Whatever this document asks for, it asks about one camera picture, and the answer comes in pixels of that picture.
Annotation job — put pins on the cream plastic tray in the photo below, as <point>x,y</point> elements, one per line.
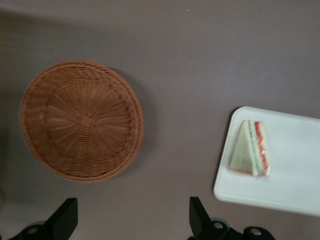
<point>287,162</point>

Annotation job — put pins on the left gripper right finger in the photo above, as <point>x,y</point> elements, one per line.
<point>200,220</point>

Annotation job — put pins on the triangular sandwich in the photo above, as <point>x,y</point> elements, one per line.
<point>247,152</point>

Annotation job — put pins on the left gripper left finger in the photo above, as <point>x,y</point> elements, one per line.
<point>65,220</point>

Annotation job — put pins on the brown round wicker basket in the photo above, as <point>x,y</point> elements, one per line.
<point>82,122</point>

